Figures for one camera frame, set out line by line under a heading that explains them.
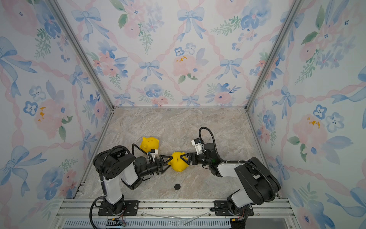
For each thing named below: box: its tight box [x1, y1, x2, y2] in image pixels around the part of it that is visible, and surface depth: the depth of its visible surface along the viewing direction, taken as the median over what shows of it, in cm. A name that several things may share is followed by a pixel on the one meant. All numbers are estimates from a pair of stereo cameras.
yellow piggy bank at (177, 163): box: [167, 152, 190, 173], surface depth 83 cm
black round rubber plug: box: [174, 183, 181, 191], surface depth 83 cm
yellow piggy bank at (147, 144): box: [140, 136, 160, 154], surface depth 90 cm
